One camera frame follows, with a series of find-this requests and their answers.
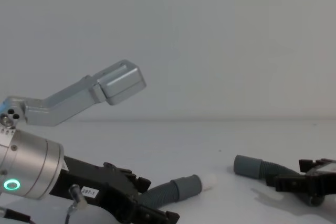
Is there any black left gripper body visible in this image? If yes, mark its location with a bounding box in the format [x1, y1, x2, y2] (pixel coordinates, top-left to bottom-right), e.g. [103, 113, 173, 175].
[49, 155, 140, 220]

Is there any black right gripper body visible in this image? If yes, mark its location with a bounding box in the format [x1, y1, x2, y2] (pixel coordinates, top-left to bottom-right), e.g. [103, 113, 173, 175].
[306, 163, 336, 199]

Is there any grey ribbed hose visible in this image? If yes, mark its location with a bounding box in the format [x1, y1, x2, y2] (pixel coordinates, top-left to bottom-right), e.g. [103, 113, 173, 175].
[138, 174, 217, 209]
[233, 154, 325, 207]

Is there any white table cloth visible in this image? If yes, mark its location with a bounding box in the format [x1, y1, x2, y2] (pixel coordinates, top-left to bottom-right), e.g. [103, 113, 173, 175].
[0, 119, 336, 224]

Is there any thin cable with silver plug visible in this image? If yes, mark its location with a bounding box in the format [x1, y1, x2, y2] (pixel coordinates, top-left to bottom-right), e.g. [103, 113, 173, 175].
[66, 184, 88, 224]

